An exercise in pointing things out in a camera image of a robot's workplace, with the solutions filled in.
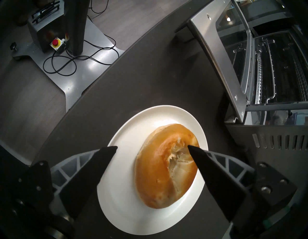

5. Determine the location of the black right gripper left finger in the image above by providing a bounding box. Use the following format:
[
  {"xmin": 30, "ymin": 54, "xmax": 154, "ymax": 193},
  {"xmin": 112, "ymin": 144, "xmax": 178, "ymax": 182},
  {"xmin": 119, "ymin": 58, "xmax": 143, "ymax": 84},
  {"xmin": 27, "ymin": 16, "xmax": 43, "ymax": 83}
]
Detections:
[{"xmin": 14, "ymin": 146, "xmax": 118, "ymax": 219}]

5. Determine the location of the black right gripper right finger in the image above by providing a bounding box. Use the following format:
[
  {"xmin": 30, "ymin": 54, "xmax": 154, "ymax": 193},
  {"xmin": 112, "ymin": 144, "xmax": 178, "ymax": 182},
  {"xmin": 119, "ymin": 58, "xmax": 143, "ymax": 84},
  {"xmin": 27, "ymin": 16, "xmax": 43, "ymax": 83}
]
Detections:
[{"xmin": 188, "ymin": 145, "xmax": 297, "ymax": 226}]

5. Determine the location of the golden brown bagel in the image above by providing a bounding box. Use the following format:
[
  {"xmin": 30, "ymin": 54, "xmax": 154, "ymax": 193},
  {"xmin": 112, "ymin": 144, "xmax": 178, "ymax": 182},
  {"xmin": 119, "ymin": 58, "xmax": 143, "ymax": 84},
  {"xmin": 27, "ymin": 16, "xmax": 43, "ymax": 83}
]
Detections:
[{"xmin": 135, "ymin": 124, "xmax": 200, "ymax": 209}]

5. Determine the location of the stainless steel toaster oven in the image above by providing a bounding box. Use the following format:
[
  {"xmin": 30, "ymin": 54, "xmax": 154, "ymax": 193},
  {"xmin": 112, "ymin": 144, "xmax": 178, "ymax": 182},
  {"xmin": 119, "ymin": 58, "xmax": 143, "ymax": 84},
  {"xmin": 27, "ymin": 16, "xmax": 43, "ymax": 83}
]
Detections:
[{"xmin": 224, "ymin": 0, "xmax": 308, "ymax": 174}]

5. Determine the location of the white round plate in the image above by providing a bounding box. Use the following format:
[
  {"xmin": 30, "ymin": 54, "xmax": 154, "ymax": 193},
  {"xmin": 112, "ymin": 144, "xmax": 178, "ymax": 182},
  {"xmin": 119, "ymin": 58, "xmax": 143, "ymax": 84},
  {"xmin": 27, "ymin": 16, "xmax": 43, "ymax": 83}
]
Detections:
[{"xmin": 97, "ymin": 105, "xmax": 209, "ymax": 235}]

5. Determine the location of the red emergency stop button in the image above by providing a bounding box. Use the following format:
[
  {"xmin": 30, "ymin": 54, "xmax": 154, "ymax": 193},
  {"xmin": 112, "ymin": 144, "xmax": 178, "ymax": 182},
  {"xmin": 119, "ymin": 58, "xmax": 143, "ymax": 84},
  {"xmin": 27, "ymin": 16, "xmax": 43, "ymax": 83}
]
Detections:
[{"xmin": 49, "ymin": 37, "xmax": 66, "ymax": 51}]

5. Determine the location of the grey control box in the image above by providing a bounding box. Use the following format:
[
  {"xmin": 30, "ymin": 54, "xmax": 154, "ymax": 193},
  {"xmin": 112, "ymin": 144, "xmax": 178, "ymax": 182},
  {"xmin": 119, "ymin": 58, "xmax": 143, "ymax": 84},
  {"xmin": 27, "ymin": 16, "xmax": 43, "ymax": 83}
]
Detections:
[{"xmin": 27, "ymin": 0, "xmax": 66, "ymax": 53}]

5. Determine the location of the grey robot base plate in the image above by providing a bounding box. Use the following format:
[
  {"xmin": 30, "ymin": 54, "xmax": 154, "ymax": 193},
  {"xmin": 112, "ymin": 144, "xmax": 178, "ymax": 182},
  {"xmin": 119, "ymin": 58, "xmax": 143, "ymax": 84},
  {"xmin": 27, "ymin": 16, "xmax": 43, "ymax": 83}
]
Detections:
[{"xmin": 11, "ymin": 18, "xmax": 124, "ymax": 112}]

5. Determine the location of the black floor cable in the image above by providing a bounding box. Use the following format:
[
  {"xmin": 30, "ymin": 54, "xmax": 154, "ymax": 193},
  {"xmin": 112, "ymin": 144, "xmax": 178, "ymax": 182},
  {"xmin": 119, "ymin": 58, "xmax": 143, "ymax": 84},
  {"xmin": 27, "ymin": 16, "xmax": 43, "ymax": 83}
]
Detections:
[{"xmin": 43, "ymin": 0, "xmax": 120, "ymax": 77}]

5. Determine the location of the wire oven rack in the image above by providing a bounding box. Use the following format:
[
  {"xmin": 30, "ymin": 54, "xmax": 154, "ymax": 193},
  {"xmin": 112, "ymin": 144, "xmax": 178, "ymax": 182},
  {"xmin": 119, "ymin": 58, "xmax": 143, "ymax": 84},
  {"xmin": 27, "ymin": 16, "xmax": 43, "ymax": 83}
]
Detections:
[{"xmin": 253, "ymin": 36, "xmax": 308, "ymax": 105}]

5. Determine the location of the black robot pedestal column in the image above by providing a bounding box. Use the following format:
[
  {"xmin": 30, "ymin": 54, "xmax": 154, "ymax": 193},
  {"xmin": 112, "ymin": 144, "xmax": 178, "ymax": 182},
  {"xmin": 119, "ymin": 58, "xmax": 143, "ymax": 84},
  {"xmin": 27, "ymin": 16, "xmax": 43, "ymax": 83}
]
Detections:
[{"xmin": 64, "ymin": 0, "xmax": 90, "ymax": 56}]

